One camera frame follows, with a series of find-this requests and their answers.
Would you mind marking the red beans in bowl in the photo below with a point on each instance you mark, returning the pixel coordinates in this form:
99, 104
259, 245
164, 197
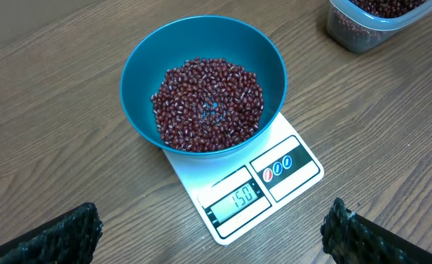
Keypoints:
207, 105

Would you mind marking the teal metal bowl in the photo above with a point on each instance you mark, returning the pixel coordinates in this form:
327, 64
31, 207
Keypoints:
205, 36

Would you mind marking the clear plastic container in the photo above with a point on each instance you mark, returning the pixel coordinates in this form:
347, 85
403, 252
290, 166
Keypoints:
354, 42

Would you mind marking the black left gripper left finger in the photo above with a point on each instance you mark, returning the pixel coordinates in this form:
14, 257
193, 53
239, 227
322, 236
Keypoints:
69, 238

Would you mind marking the white digital kitchen scale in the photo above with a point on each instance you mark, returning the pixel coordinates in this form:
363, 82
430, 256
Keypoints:
233, 193

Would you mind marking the red adzuki beans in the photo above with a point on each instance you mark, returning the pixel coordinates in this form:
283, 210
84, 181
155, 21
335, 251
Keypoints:
378, 17

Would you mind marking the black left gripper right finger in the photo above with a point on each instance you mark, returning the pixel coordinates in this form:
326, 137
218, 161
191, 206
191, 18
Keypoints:
351, 238

